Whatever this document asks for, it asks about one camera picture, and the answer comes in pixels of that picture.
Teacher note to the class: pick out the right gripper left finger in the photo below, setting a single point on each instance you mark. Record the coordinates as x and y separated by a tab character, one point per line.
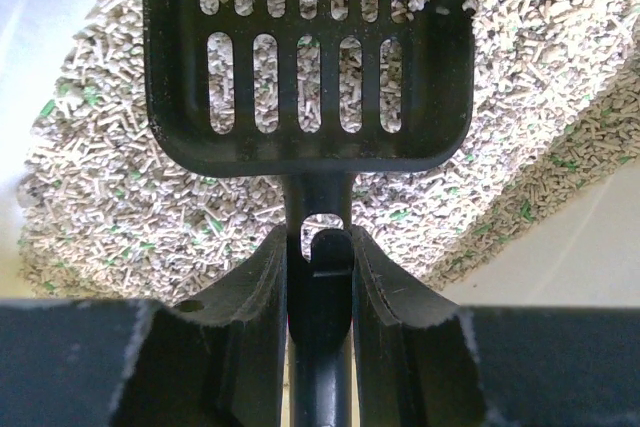
217	358

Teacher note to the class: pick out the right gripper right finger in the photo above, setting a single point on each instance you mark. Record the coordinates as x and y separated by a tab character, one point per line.
414	367

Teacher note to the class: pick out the black litter scoop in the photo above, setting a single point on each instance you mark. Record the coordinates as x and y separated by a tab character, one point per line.
314	102

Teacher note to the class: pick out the yellow litter box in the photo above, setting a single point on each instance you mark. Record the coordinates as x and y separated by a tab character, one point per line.
586	252

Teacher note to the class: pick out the beige cat litter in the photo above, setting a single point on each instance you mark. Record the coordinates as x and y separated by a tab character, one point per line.
108	213

